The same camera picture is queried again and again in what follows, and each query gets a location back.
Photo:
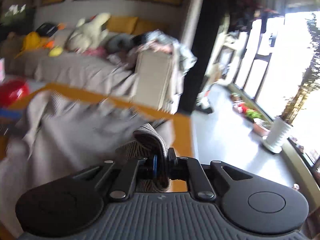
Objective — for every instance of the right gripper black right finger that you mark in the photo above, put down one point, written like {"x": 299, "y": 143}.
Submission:
{"x": 191, "y": 171}

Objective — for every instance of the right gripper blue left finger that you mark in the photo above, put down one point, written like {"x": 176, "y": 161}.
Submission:
{"x": 137, "y": 175}

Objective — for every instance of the grey striped knit garment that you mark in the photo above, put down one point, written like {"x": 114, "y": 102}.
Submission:
{"x": 58, "y": 136}

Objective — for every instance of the pile of clothes on box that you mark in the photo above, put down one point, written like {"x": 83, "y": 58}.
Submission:
{"x": 182, "y": 59}

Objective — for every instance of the pink bowl on floor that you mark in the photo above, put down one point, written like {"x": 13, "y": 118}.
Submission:
{"x": 261, "y": 127}

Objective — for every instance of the small green plant tray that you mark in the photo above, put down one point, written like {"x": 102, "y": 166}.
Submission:
{"x": 253, "y": 114}

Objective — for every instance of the white plant pot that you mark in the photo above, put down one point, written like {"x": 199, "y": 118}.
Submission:
{"x": 276, "y": 137}

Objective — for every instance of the beige storage box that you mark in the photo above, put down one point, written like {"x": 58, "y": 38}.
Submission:
{"x": 153, "y": 69}

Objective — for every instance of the grey covered sofa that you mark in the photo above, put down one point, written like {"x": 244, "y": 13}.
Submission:
{"x": 93, "y": 73}

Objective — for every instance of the grey neck pillow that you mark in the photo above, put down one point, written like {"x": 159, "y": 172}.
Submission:
{"x": 118, "y": 43}

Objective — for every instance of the yellow lemon plush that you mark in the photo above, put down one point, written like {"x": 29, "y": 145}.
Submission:
{"x": 56, "y": 51}

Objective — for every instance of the white plush duck toy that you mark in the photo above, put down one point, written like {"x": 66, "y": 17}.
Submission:
{"x": 89, "y": 35}

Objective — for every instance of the red plastic stool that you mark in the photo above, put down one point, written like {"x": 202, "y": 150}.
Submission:
{"x": 13, "y": 90}

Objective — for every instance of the yellow sofa cushion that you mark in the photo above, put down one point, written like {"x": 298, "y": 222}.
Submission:
{"x": 121, "y": 24}

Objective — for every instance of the tall green bamboo plant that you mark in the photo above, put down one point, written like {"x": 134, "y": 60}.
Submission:
{"x": 310, "y": 78}

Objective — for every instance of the yellow plush toy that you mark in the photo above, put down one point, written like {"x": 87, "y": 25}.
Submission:
{"x": 34, "y": 41}

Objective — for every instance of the black cap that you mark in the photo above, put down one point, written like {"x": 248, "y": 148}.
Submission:
{"x": 47, "y": 29}

